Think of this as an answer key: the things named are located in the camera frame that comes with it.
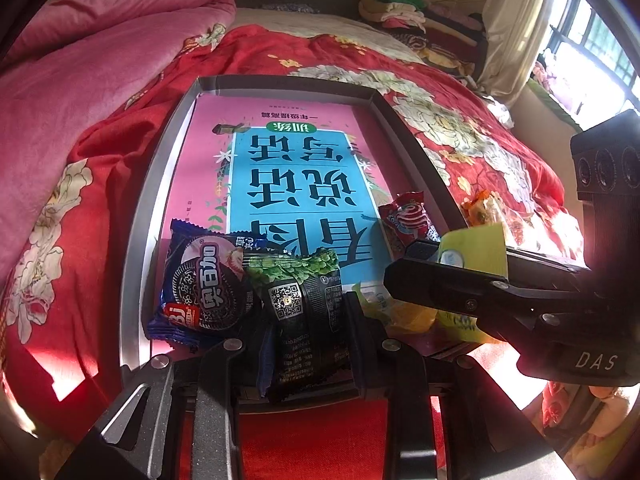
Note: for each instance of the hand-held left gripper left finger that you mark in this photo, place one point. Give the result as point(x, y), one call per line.
point(235, 370)

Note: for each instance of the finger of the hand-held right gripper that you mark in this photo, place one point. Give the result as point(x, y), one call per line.
point(440, 285)
point(540, 262)

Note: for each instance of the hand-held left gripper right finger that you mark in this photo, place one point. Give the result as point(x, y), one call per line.
point(365, 350)

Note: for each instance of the yellow green snack packet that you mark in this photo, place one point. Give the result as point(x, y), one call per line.
point(480, 245)

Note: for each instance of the red swirl snack packet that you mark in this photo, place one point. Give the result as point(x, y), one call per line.
point(407, 220)

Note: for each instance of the black green pea packet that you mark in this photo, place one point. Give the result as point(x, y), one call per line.
point(300, 310)

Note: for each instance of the blue cookie packet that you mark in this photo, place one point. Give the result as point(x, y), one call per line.
point(210, 290)

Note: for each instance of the grey metal tray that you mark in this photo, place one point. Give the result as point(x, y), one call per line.
point(145, 210)

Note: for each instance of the orange snack packet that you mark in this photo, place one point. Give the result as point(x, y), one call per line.
point(487, 210)

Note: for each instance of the red floral blanket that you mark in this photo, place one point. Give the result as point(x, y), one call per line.
point(450, 110)

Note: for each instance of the pink and blue book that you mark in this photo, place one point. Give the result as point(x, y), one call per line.
point(280, 160)

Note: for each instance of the window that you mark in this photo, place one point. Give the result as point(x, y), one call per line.
point(595, 50)

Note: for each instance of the cream curtain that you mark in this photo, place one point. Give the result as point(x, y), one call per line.
point(515, 25)

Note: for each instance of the pile of folded clothes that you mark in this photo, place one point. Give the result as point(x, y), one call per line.
point(420, 20)

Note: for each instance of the beige bed sheet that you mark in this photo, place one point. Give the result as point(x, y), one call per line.
point(310, 25)

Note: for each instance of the pink quilt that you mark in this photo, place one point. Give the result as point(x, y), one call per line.
point(100, 60)

